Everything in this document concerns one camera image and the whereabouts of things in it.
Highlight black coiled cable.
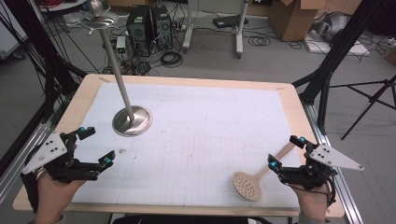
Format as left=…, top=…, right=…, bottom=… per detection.
left=160, top=50, right=184, bottom=68

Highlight thin black cable loop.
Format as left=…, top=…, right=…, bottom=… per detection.
left=247, top=35, right=272, bottom=48

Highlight black computer tower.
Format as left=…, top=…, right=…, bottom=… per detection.
left=125, top=5, right=152, bottom=58
left=150, top=5, right=173, bottom=50

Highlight person's left hand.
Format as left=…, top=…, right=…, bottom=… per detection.
left=35, top=171, right=87, bottom=219

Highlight black tripod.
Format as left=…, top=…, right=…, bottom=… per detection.
left=330, top=74, right=396, bottom=141

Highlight beige slotted spatula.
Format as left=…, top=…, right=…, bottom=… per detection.
left=232, top=142, right=296, bottom=203

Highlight metal utensil stand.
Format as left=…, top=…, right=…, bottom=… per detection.
left=79, top=0, right=153, bottom=138

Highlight black metal frame stand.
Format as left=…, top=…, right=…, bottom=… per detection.
left=0, top=0, right=89, bottom=125
left=292, top=0, right=387, bottom=136

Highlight black flat device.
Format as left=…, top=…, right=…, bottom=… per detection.
left=212, top=13, right=249, bottom=30

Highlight aluminium rail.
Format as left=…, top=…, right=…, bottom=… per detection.
left=0, top=120, right=54, bottom=203
left=300, top=102, right=364, bottom=224

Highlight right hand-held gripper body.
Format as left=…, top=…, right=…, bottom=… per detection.
left=276, top=142, right=365, bottom=191

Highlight white grid mat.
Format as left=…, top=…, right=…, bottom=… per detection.
left=71, top=81, right=304, bottom=209

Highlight white cabinet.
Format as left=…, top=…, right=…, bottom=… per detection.
left=0, top=0, right=30, bottom=60

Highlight person's right hand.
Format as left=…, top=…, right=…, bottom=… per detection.
left=288, top=182, right=332, bottom=222

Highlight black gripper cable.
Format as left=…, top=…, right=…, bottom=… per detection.
left=325, top=174, right=338, bottom=208

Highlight large cardboard box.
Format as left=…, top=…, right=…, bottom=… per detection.
left=268, top=0, right=328, bottom=43

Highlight grey plastic appliance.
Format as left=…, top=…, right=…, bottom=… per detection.
left=311, top=11, right=351, bottom=43

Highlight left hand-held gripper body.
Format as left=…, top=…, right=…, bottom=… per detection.
left=21, top=130, right=106, bottom=184

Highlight white flat board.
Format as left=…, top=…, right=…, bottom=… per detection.
left=303, top=38, right=372, bottom=58

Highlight small white adapter box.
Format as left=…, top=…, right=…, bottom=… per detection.
left=115, top=35, right=127, bottom=54

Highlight black wrist strap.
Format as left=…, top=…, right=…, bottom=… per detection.
left=20, top=172, right=40, bottom=214

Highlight white round table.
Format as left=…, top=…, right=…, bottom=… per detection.
left=36, top=0, right=89, bottom=13

